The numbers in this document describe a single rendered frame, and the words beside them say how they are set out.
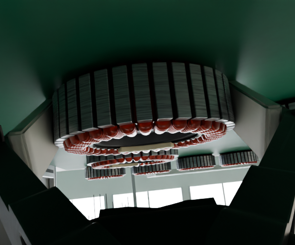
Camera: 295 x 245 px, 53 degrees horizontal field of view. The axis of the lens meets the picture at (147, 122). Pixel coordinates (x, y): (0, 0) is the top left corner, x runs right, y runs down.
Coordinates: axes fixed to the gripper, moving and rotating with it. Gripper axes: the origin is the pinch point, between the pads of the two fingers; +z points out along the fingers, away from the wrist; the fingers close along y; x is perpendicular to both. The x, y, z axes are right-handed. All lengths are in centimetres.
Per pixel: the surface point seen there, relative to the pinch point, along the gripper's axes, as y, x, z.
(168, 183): 44, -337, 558
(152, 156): 0.6, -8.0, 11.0
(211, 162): 18, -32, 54
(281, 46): 7.3, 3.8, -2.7
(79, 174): -147, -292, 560
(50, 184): -23, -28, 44
